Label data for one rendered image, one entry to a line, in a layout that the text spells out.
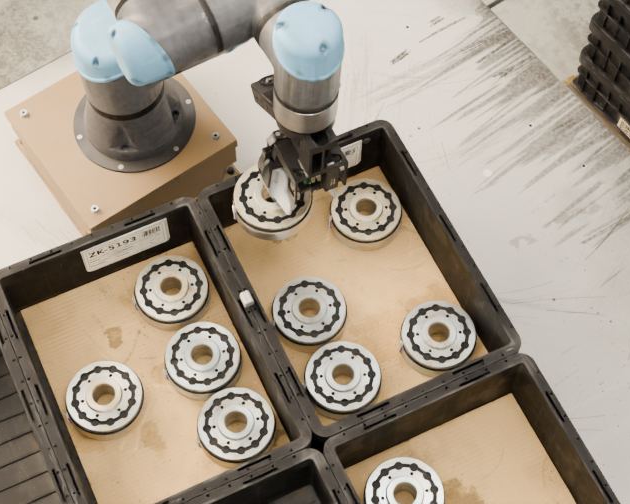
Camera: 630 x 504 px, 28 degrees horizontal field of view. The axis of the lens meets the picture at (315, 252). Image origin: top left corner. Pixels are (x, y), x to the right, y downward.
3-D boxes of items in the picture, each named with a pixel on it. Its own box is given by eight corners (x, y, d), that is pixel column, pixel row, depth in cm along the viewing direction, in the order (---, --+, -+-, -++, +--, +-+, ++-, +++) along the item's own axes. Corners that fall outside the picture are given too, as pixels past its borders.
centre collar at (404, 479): (378, 485, 160) (379, 484, 160) (413, 470, 161) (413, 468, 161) (396, 520, 158) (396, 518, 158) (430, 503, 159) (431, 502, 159)
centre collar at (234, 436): (211, 415, 165) (210, 413, 164) (245, 399, 166) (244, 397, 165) (226, 447, 163) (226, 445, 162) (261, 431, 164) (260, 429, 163)
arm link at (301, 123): (262, 74, 143) (326, 51, 145) (262, 98, 147) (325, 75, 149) (290, 123, 140) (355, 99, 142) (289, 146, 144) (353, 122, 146)
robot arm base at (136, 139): (67, 116, 195) (53, 78, 186) (145, 64, 199) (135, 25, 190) (123, 179, 189) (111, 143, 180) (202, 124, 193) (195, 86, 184)
